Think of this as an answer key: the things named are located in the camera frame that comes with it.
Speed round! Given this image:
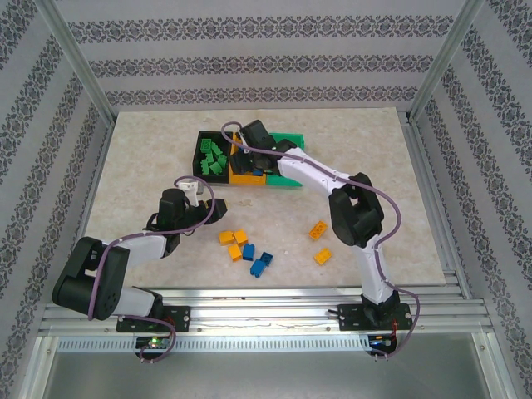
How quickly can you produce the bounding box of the yellow plastic bin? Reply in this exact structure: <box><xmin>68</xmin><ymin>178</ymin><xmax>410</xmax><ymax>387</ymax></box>
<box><xmin>227</xmin><ymin>131</ymin><xmax>268</xmax><ymax>186</ymax></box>

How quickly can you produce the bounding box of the black plastic bin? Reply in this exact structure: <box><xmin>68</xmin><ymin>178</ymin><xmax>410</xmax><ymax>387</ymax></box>
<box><xmin>191</xmin><ymin>130</ymin><xmax>234</xmax><ymax>185</ymax></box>

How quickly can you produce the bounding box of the green plastic bin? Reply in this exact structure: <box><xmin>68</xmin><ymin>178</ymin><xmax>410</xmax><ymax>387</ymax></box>
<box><xmin>265</xmin><ymin>131</ymin><xmax>308</xmax><ymax>189</ymax></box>

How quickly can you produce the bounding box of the long yellow lego brick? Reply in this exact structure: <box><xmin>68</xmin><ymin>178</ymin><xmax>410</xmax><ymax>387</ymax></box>
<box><xmin>308</xmin><ymin>220</ymin><xmax>329</xmax><ymax>242</ymax></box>

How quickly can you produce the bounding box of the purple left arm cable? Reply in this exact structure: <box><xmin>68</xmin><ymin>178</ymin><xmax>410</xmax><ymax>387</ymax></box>
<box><xmin>87</xmin><ymin>175</ymin><xmax>216</xmax><ymax>365</ymax></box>

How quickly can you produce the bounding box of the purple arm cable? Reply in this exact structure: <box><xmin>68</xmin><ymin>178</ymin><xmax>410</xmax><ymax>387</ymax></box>
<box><xmin>87</xmin><ymin>175</ymin><xmax>216</xmax><ymax>365</ymax></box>
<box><xmin>220</xmin><ymin>121</ymin><xmax>421</xmax><ymax>362</ymax></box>

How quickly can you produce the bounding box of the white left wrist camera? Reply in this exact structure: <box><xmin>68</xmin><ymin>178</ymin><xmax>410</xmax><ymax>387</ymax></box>
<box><xmin>180</xmin><ymin>177</ymin><xmax>204</xmax><ymax>208</ymax></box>

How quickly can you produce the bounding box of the aluminium side rail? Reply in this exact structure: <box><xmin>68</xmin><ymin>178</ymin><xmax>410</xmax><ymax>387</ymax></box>
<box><xmin>401</xmin><ymin>111</ymin><xmax>475</xmax><ymax>298</ymax></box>
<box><xmin>57</xmin><ymin>122</ymin><xmax>116</xmax><ymax>303</ymax></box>

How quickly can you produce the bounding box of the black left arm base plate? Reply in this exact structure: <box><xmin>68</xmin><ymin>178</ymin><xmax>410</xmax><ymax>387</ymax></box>
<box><xmin>116</xmin><ymin>305</ymin><xmax>191</xmax><ymax>333</ymax></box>

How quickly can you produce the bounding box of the aluminium mounting rail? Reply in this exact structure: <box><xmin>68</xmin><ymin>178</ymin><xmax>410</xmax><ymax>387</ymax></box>
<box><xmin>39</xmin><ymin>286</ymin><xmax>495</xmax><ymax>337</ymax></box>

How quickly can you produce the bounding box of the slotted metal cable tray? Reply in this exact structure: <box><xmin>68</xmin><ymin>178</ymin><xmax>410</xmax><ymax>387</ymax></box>
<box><xmin>56</xmin><ymin>335</ymin><xmax>371</xmax><ymax>353</ymax></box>

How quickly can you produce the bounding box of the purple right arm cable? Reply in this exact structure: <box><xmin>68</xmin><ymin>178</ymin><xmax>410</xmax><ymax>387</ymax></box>
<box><xmin>220</xmin><ymin>121</ymin><xmax>421</xmax><ymax>362</ymax></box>

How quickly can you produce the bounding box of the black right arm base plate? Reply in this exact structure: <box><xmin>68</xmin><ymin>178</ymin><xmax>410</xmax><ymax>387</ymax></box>
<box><xmin>338</xmin><ymin>303</ymin><xmax>415</xmax><ymax>333</ymax></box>

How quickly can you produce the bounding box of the aluminium frame post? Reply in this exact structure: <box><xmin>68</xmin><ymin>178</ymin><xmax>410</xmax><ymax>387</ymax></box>
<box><xmin>35</xmin><ymin>0</ymin><xmax>116</xmax><ymax>125</ymax></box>
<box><xmin>408</xmin><ymin>0</ymin><xmax>487</xmax><ymax>124</ymax></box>

